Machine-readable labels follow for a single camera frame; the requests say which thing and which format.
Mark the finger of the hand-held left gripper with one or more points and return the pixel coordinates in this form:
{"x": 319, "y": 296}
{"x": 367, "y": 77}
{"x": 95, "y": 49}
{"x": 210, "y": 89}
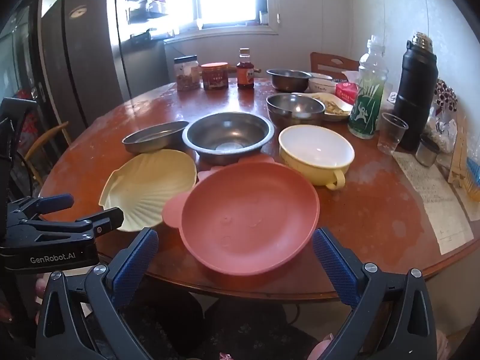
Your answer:
{"x": 56, "y": 202}
{"x": 93, "y": 225}

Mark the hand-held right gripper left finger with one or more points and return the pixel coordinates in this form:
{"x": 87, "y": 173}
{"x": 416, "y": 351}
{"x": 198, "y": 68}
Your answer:
{"x": 135, "y": 266}

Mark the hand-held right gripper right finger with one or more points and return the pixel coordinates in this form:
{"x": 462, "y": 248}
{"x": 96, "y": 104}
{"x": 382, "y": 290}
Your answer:
{"x": 335, "y": 266}

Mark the yellow shell-shaped plate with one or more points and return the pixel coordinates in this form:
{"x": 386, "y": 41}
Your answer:
{"x": 150, "y": 187}

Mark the pink plate with ears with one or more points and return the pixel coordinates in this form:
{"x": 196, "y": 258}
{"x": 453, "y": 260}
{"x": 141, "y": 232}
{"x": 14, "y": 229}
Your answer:
{"x": 247, "y": 217}

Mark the shallow steel dish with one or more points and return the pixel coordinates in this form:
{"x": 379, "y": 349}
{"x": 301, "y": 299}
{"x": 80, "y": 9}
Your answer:
{"x": 155, "y": 138}

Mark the large steel bowl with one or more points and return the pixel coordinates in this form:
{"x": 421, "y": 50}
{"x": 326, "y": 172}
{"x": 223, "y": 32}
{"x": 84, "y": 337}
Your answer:
{"x": 228, "y": 135}

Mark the deep steel bowl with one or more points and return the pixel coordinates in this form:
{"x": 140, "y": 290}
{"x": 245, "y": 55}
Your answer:
{"x": 296, "y": 107}

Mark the dark floral clothing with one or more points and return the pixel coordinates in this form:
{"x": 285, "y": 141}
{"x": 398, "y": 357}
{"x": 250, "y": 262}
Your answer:
{"x": 225, "y": 330}

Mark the white paper sheet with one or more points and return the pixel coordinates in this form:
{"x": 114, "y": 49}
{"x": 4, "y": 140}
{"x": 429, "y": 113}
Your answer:
{"x": 431, "y": 195}

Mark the grey refrigerator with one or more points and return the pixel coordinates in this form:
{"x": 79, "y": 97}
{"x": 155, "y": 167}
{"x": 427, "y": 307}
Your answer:
{"x": 75, "y": 63}

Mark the clear plastic cup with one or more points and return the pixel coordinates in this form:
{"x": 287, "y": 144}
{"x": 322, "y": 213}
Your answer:
{"x": 392, "y": 135}

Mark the small steel cup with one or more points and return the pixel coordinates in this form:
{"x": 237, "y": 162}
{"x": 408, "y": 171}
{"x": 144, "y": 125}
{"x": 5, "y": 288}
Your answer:
{"x": 426, "y": 153}

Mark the white plate with food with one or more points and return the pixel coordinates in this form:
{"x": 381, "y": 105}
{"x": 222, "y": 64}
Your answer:
{"x": 335, "y": 109}

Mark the blue brush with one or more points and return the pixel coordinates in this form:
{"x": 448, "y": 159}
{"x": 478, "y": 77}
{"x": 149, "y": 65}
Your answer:
{"x": 474, "y": 172}

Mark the wooden chopsticks bundle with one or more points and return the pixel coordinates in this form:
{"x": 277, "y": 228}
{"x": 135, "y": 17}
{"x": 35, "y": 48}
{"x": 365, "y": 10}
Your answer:
{"x": 459, "y": 150}

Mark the clear bag with contents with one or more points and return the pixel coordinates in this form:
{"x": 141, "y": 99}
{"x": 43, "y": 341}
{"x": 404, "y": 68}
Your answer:
{"x": 440, "y": 131}

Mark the red snack packet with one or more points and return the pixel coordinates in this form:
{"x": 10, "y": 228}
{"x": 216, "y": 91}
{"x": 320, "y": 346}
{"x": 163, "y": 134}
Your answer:
{"x": 347, "y": 92}

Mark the clear bottle with green label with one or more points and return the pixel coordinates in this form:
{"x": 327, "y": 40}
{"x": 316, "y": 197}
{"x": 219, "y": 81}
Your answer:
{"x": 369, "y": 93}

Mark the clear jar with black lid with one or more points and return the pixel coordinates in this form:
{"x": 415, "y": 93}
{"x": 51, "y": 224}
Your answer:
{"x": 186, "y": 73}

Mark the white ceramic bowl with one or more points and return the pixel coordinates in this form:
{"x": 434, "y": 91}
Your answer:
{"x": 322, "y": 82}

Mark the black thermos flask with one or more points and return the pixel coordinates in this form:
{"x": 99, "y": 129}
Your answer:
{"x": 414, "y": 93}

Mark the jar with red lid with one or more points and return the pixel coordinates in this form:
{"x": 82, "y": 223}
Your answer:
{"x": 214, "y": 76}

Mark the dark dotted bag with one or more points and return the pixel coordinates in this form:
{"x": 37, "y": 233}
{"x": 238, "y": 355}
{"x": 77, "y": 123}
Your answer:
{"x": 446, "y": 95}

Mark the brown sauce bottle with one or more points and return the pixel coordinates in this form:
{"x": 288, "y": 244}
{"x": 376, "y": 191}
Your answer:
{"x": 245, "y": 69}

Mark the shelf with containers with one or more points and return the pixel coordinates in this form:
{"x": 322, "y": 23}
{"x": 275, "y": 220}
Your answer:
{"x": 150, "y": 3}

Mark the small white bottle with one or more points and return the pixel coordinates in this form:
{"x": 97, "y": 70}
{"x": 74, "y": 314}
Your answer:
{"x": 262, "y": 17}

